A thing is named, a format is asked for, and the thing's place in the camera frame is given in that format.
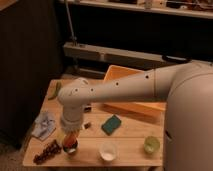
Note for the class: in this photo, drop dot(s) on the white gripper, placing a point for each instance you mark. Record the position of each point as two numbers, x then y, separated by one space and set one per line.
71 119

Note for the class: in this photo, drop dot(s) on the orange apple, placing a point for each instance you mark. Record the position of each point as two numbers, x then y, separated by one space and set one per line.
69 140

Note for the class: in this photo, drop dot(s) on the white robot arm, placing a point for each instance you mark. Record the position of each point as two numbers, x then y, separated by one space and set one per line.
187 90

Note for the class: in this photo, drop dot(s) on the metal cup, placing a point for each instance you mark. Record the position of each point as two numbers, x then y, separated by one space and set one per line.
71 149

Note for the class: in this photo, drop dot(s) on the white plastic cup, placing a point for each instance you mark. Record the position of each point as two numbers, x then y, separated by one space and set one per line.
108 151

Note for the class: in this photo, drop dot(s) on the green glass cup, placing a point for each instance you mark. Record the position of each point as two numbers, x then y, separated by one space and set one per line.
151 145

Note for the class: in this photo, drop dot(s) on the striped chocolate bar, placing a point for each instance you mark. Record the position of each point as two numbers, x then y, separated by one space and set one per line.
87 109

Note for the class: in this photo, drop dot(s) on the blue white cloth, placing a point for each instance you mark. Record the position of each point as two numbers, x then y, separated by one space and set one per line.
44 126

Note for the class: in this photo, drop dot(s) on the purple grapes bunch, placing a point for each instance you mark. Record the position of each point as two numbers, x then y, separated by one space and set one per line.
49 152

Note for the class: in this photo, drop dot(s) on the green sponge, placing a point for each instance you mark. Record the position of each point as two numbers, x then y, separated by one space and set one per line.
111 125

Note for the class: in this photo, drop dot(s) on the yellow tray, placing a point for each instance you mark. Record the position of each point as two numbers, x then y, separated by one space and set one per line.
152 111

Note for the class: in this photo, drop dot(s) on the grey metal rail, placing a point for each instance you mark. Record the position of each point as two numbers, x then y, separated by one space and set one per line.
119 56

